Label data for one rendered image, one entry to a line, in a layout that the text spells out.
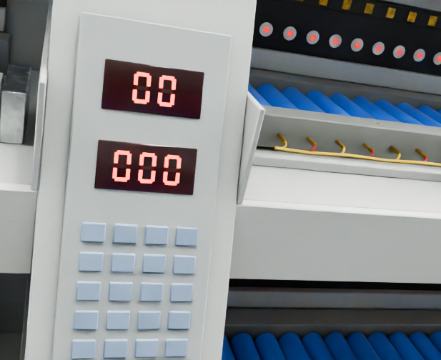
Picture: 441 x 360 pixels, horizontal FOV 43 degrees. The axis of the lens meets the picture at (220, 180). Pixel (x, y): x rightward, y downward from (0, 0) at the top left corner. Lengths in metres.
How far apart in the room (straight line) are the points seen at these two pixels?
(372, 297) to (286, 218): 0.25
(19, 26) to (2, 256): 0.23
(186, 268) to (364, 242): 0.10
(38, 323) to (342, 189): 0.18
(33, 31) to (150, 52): 0.21
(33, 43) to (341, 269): 0.29
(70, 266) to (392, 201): 0.18
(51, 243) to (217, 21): 0.13
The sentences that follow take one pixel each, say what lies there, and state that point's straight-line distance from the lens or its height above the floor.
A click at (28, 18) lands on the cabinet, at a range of 0.47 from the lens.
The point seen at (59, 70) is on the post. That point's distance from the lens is 0.26.
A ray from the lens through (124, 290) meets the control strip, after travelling 0.27.
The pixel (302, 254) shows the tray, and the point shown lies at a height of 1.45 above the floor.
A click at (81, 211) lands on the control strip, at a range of 0.26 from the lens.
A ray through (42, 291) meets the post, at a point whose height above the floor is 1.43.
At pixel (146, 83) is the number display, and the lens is 0.26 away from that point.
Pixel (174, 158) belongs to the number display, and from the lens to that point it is 0.26.
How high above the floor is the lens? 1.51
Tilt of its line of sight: 3 degrees down
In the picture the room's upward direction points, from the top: 6 degrees clockwise
